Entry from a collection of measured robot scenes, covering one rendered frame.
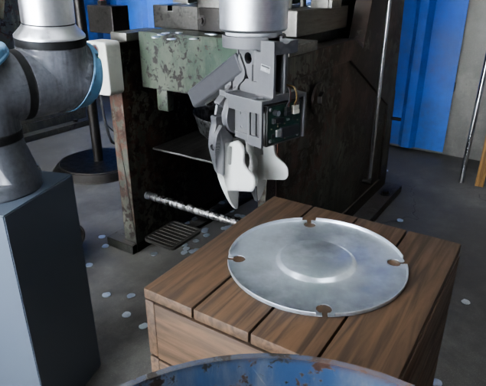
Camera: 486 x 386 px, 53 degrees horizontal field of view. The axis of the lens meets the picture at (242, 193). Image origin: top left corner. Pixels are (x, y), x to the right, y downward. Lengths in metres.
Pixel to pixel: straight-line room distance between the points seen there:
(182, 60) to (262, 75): 0.76
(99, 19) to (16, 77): 0.63
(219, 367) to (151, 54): 1.03
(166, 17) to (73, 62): 0.58
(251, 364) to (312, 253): 0.41
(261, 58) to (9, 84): 0.44
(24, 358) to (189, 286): 0.35
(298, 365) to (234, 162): 0.26
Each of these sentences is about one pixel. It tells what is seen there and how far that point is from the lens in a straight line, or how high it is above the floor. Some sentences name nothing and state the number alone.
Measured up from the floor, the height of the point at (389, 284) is 0.35.
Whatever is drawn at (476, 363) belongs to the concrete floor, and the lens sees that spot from 1.25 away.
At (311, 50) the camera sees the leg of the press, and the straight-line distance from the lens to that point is 1.17.
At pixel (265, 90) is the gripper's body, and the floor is 0.67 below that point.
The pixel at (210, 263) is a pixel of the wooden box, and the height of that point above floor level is 0.35.
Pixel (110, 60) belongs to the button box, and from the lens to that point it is 1.32.
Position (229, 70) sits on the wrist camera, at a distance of 0.58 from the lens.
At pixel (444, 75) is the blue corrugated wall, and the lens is 2.41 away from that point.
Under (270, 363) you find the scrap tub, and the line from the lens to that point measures 0.45.
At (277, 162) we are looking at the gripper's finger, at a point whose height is 0.57.
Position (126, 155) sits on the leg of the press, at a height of 0.32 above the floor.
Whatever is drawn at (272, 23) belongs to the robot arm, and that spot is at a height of 0.73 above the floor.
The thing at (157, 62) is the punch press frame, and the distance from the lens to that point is 1.35.
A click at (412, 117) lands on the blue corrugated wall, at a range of 2.45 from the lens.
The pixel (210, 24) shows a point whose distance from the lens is 1.30.
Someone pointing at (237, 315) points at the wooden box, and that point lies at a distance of 0.70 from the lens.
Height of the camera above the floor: 0.78
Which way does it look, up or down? 24 degrees down
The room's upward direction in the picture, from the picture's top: straight up
